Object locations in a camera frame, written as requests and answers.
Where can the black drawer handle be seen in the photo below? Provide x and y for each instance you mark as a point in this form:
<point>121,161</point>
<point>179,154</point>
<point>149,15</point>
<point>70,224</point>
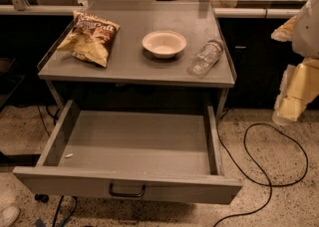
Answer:
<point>127,191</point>

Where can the clear plastic water bottle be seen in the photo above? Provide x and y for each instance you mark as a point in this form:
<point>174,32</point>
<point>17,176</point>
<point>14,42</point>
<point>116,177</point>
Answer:
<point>202,62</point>

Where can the yellow brown chip bag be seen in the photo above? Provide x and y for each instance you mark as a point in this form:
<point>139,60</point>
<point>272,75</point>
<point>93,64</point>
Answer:
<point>91,38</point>

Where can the white paper bowl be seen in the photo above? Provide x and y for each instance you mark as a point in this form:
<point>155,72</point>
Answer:
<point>164,44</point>

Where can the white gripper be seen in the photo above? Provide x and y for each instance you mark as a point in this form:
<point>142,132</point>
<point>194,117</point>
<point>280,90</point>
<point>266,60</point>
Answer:
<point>307,32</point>

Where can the grey metal cabinet table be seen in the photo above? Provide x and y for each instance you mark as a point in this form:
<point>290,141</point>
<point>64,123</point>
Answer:
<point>130,64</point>

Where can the white horizontal rail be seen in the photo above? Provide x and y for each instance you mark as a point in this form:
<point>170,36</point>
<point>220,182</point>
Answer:
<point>162,7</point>

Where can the black caster wheel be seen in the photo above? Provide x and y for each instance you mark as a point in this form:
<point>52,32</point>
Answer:
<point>42,198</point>

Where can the white shoe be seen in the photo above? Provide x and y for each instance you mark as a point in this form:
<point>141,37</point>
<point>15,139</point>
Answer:
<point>9,215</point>

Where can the open grey top drawer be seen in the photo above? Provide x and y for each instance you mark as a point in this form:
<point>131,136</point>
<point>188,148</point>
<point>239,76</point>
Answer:
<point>174,153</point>

